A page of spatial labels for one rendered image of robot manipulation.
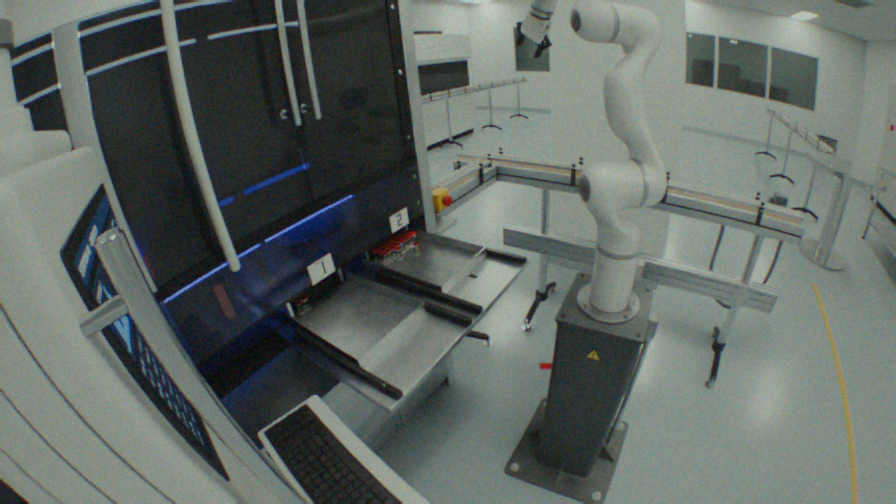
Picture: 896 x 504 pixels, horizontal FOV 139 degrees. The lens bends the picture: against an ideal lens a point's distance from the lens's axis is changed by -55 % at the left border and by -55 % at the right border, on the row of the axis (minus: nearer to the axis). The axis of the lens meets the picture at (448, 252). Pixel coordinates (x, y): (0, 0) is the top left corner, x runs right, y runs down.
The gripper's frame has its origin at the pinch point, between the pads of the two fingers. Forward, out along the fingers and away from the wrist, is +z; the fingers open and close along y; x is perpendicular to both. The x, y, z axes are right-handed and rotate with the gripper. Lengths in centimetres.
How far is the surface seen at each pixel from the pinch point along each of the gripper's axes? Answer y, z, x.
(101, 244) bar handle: -53, -50, 116
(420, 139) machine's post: -1, 25, 47
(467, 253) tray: -39, 45, 52
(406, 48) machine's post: 15.7, -1.7, 42.8
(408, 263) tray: -30, 47, 70
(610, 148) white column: -24, 74, -86
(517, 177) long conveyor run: -9, 78, -16
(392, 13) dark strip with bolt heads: 22, -13, 45
